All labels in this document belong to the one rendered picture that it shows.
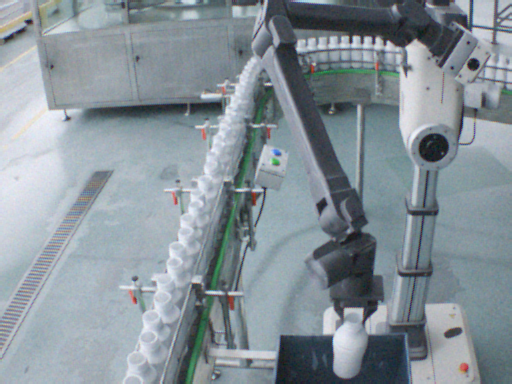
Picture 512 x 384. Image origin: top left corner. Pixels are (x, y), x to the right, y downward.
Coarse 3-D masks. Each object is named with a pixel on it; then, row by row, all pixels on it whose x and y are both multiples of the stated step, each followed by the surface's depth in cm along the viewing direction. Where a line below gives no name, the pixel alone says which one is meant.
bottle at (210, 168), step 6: (210, 162) 160; (204, 168) 159; (210, 168) 158; (216, 168) 159; (210, 174) 158; (216, 174) 159; (216, 180) 159; (222, 180) 161; (216, 186) 159; (222, 198) 163; (222, 204) 164; (222, 210) 164
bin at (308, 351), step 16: (288, 336) 129; (304, 336) 128; (320, 336) 128; (384, 336) 126; (400, 336) 125; (208, 352) 127; (224, 352) 127; (240, 352) 127; (256, 352) 127; (272, 352) 126; (288, 352) 132; (304, 352) 131; (320, 352) 131; (368, 352) 129; (384, 352) 129; (400, 352) 128; (288, 368) 135; (304, 368) 134; (320, 368) 134; (368, 368) 132; (384, 368) 132; (400, 368) 128
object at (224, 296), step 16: (272, 112) 247; (208, 128) 202; (256, 128) 201; (272, 128) 200; (208, 144) 206; (256, 160) 209; (224, 176) 162; (176, 192) 164; (240, 192) 162; (256, 192) 162; (240, 240) 173; (256, 240) 173; (128, 288) 127; (144, 288) 126; (224, 288) 123; (144, 304) 129; (224, 304) 125; (224, 320) 128; (224, 336) 131
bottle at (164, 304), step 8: (160, 296) 112; (168, 296) 112; (160, 304) 109; (168, 304) 110; (160, 312) 110; (168, 312) 111; (176, 312) 112; (168, 320) 110; (176, 320) 111; (176, 328) 112; (184, 336) 116; (176, 344) 114; (176, 352) 115
